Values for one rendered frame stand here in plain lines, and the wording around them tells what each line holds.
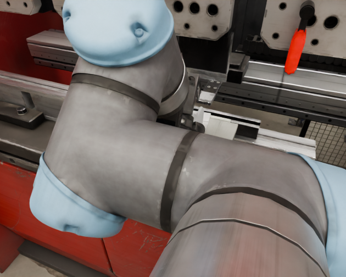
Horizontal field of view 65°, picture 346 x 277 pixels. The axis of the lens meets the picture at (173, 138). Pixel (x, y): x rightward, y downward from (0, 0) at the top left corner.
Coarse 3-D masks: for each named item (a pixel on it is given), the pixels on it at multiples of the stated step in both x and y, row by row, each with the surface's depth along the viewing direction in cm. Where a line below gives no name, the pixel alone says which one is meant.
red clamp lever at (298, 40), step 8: (304, 8) 35; (312, 8) 34; (304, 16) 35; (304, 24) 36; (296, 32) 37; (304, 32) 37; (296, 40) 37; (304, 40) 37; (296, 48) 38; (288, 56) 39; (296, 56) 39; (288, 64) 40; (296, 64) 40; (288, 72) 40
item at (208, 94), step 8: (232, 56) 75; (240, 56) 75; (248, 56) 78; (232, 64) 72; (240, 64) 71; (248, 64) 79; (232, 72) 72; (240, 72) 71; (232, 80) 73; (240, 80) 72; (208, 88) 67; (216, 88) 67; (200, 96) 64; (208, 96) 64; (208, 104) 63
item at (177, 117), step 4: (180, 112) 35; (172, 116) 35; (176, 116) 34; (180, 116) 36; (156, 120) 35; (160, 120) 35; (164, 120) 35; (168, 120) 35; (172, 120) 35; (176, 120) 35; (180, 120) 36; (168, 124) 35; (172, 124) 35; (176, 124) 35; (180, 124) 37
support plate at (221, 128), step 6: (210, 120) 58; (216, 120) 58; (210, 126) 56; (216, 126) 56; (222, 126) 56; (228, 126) 56; (234, 126) 56; (210, 132) 55; (216, 132) 55; (222, 132) 55; (228, 132) 55; (234, 132) 55; (228, 138) 53
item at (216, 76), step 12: (180, 36) 51; (228, 36) 48; (180, 48) 52; (192, 48) 51; (204, 48) 51; (216, 48) 50; (228, 48) 49; (192, 60) 53; (204, 60) 52; (216, 60) 51; (228, 60) 51; (192, 72) 55; (204, 72) 54; (216, 72) 52
